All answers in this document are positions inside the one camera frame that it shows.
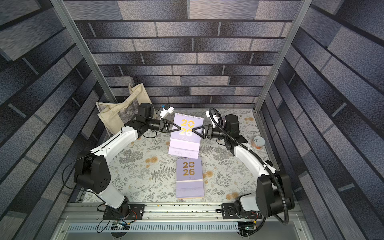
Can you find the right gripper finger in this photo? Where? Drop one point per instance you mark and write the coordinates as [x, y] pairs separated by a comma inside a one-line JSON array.
[[199, 134], [200, 129]]

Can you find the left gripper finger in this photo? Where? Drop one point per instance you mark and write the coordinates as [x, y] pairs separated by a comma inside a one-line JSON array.
[[174, 129], [174, 126]]

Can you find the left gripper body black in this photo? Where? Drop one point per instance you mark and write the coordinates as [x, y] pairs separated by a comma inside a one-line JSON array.
[[162, 125]]

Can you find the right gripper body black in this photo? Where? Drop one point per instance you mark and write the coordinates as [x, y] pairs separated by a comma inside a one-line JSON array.
[[206, 131]]

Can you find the purple calendar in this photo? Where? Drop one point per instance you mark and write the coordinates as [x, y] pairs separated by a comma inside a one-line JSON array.
[[185, 143], [189, 182]]

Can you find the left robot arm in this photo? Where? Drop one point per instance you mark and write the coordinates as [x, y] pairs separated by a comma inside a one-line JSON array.
[[92, 168]]

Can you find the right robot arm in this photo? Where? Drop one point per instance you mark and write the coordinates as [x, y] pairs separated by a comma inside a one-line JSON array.
[[274, 194]]

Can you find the white orange round can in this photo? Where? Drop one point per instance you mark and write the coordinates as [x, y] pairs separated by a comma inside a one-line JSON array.
[[258, 142]]

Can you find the beige Monet tote bag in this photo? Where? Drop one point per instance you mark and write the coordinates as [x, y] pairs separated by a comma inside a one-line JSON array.
[[114, 116]]

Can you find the brown jar black lid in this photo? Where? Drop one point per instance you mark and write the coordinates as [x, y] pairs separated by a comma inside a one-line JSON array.
[[269, 163]]

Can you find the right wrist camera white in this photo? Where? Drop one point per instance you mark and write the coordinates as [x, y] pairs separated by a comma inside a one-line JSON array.
[[215, 118]]

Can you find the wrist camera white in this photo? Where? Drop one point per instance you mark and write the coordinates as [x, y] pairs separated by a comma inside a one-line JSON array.
[[215, 118], [166, 110]]

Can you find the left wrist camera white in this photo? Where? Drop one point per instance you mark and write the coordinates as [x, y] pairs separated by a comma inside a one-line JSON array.
[[166, 110]]

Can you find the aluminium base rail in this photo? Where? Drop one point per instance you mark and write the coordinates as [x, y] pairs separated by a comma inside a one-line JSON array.
[[177, 221]]

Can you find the left aluminium frame post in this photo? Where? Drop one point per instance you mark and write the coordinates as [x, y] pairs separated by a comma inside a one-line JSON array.
[[73, 30]]

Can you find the aluminium frame post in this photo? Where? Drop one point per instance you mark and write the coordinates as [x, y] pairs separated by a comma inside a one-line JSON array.
[[302, 10], [73, 30]]

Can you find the right aluminium frame post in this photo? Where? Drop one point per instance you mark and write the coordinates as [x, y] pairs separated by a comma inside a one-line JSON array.
[[302, 10]]

